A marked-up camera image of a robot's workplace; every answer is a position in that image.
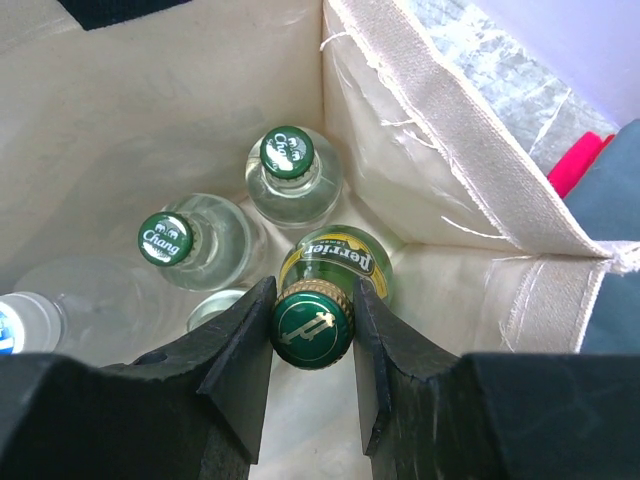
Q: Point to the folded red cloth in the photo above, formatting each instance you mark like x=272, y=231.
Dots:
x=576, y=161

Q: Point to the clear glass bottle silver cap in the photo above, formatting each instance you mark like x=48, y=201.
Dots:
x=213, y=306

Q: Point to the plastic water bottle blue cap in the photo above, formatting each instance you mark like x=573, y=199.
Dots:
x=97, y=309

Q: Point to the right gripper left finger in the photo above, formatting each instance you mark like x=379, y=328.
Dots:
x=195, y=408

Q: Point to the clear Chang bottle green cap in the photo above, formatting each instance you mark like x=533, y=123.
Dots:
x=294, y=177

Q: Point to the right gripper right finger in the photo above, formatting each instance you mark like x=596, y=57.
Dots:
x=423, y=413

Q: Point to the folded grey cloth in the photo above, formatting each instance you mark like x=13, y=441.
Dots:
x=606, y=205

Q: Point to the green Perrier glass bottle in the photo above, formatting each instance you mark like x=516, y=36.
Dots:
x=313, y=323

